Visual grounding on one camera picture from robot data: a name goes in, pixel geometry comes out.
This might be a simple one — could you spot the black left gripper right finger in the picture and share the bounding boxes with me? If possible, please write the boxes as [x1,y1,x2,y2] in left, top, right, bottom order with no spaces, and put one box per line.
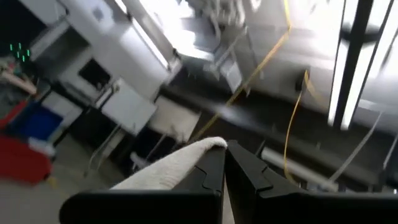
[224,139,398,224]

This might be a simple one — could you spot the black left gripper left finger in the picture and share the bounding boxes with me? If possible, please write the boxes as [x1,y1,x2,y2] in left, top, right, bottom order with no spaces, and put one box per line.
[58,146,226,224]

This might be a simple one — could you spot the white checked towel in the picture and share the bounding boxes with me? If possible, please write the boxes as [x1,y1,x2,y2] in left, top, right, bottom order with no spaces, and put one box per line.
[110,136,228,191]

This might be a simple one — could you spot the black pole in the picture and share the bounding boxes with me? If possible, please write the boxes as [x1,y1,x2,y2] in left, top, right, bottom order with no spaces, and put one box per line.
[333,0,379,129]

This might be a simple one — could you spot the white workstation desk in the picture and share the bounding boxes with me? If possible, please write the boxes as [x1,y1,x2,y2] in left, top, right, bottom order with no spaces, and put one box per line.
[18,0,184,138]

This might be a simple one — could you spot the blue container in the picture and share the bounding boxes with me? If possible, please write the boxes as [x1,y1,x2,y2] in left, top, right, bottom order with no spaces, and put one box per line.
[8,101,63,141]

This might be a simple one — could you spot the red plastic crate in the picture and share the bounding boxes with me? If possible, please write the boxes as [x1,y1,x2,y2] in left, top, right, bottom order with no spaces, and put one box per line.
[0,133,53,185]

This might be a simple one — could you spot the black device green lights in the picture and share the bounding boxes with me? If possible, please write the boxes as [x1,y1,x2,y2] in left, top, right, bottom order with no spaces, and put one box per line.
[0,30,35,67]

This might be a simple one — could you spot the thin yellow cable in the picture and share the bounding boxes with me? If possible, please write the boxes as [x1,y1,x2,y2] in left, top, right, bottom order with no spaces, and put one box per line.
[188,0,294,144]
[282,70,315,185]

